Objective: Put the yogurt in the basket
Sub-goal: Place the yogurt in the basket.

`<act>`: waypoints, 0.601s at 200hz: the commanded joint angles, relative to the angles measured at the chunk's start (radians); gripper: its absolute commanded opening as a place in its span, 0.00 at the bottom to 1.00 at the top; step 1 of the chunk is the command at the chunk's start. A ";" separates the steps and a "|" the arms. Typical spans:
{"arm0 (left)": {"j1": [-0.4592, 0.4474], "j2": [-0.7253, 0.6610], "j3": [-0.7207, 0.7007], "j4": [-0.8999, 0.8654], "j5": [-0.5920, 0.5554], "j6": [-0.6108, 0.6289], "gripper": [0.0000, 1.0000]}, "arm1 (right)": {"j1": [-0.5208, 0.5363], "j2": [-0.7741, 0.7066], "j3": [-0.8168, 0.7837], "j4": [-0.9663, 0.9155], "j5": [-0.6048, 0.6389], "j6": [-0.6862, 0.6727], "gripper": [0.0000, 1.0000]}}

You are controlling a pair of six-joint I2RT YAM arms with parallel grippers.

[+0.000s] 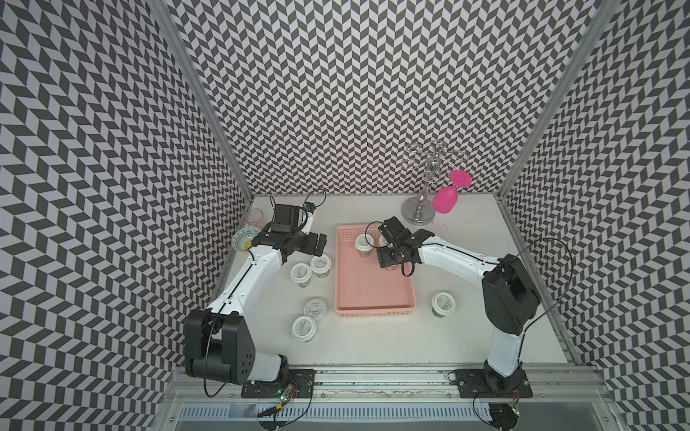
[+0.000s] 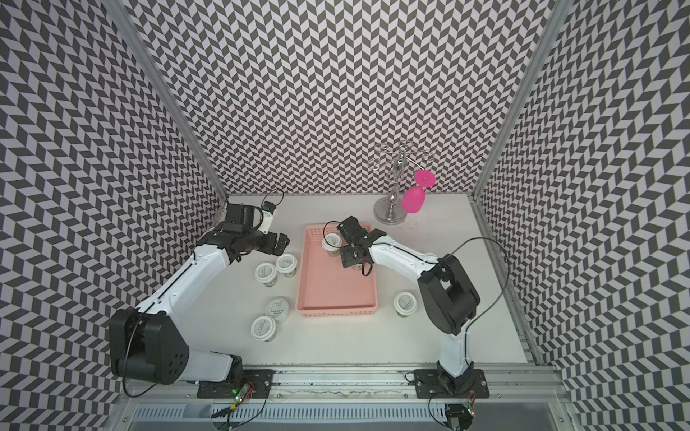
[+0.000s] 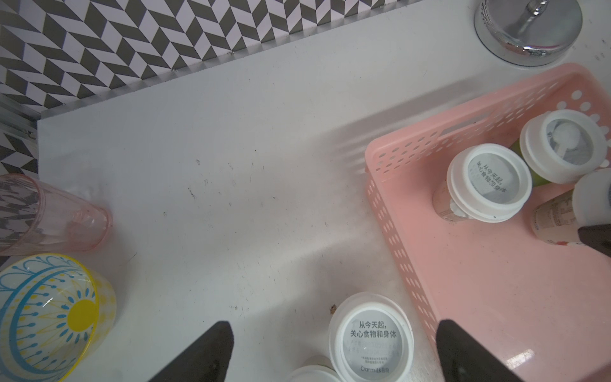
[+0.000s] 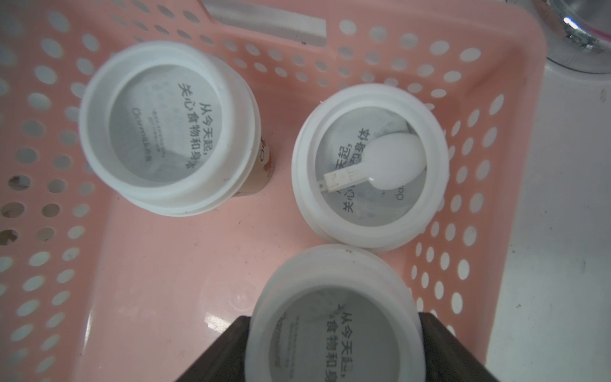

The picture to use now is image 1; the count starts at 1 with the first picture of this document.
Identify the pink transparent plastic cup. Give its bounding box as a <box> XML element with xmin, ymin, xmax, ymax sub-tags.
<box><xmin>244</xmin><ymin>208</ymin><xmax>267</xmax><ymax>229</ymax></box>

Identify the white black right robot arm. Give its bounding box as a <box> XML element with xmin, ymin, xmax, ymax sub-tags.
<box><xmin>377</xmin><ymin>217</ymin><xmax>542</xmax><ymax>398</ymax></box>

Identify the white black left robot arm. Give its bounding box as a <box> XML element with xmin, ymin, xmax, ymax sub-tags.
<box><xmin>183</xmin><ymin>232</ymin><xmax>327</xmax><ymax>385</ymax></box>

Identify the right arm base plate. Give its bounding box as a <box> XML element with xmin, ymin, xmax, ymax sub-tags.
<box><xmin>450</xmin><ymin>367</ymin><xmax>534</xmax><ymax>400</ymax></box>

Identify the aluminium front rail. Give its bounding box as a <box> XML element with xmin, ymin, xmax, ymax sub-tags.
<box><xmin>151</xmin><ymin>364</ymin><xmax>628</xmax><ymax>430</ymax></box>

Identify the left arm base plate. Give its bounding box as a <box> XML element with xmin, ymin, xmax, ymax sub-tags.
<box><xmin>241</xmin><ymin>368</ymin><xmax>316</xmax><ymax>400</ymax></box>

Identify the aluminium corner post right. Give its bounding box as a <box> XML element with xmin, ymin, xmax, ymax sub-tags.
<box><xmin>496</xmin><ymin>0</ymin><xmax>622</xmax><ymax>201</ymax></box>

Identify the aluminium corner post left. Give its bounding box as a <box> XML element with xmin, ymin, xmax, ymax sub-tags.
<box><xmin>147</xmin><ymin>0</ymin><xmax>253</xmax><ymax>201</ymax></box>

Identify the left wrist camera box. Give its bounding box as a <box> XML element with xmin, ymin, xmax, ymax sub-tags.
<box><xmin>299</xmin><ymin>201</ymin><xmax>316</xmax><ymax>235</ymax></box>

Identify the green yogurt cup front-right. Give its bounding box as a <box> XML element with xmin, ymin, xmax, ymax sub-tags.
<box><xmin>431</xmin><ymin>292</ymin><xmax>456</xmax><ymax>318</ymax></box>

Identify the magenta plastic wine glass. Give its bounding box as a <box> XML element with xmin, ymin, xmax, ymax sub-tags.
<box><xmin>432</xmin><ymin>170</ymin><xmax>473</xmax><ymax>214</ymax></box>

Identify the chrome cup holder stand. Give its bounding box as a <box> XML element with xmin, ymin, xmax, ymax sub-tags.
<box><xmin>401</xmin><ymin>140</ymin><xmax>468</xmax><ymax>226</ymax></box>

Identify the tipped clear lid yogurt cup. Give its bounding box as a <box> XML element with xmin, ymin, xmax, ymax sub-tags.
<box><xmin>303</xmin><ymin>297</ymin><xmax>327</xmax><ymax>323</ymax></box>

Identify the aluminium corner post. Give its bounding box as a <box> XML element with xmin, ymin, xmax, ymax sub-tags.
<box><xmin>147</xmin><ymin>0</ymin><xmax>253</xmax><ymax>201</ymax></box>
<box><xmin>496</xmin><ymin>0</ymin><xmax>622</xmax><ymax>201</ymax></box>

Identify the blue yellow patterned bowl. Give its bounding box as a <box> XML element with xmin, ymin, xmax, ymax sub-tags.
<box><xmin>232</xmin><ymin>226</ymin><xmax>262</xmax><ymax>251</ymax></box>

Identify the pink perforated plastic basket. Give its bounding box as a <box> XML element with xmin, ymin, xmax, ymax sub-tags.
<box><xmin>334</xmin><ymin>224</ymin><xmax>416</xmax><ymax>317</ymax></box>

